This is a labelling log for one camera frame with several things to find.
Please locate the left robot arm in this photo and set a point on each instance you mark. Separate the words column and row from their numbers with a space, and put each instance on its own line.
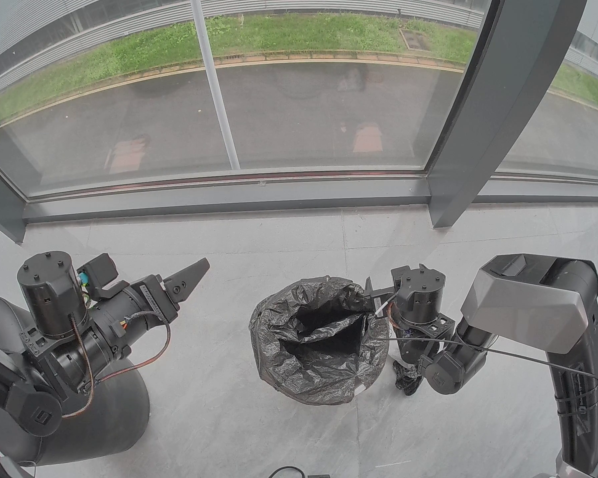
column 50, row 296

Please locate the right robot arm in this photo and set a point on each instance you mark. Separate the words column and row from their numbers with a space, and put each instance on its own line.
column 528, row 296

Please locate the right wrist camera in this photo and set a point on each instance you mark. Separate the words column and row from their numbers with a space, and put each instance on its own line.
column 399, row 277

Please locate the dark grey round chair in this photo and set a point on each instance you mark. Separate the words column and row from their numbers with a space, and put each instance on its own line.
column 109, row 416

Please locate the window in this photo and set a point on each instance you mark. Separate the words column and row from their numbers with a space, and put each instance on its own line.
column 329, row 117

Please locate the crumpled black plastic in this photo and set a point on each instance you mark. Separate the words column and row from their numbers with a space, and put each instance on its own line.
column 406, row 379

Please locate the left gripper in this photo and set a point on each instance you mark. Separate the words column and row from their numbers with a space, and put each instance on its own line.
column 124, row 321

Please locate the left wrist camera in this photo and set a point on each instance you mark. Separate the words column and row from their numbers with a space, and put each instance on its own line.
column 97, row 274

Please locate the white trash bin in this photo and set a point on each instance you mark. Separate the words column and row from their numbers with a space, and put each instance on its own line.
column 360, row 389

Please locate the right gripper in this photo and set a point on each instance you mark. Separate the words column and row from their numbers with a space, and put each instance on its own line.
column 382, row 307

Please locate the black plastic bag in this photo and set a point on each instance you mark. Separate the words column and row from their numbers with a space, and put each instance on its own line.
column 279, row 366

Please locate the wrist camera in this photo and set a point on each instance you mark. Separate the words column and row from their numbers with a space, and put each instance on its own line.
column 399, row 277
column 97, row 274

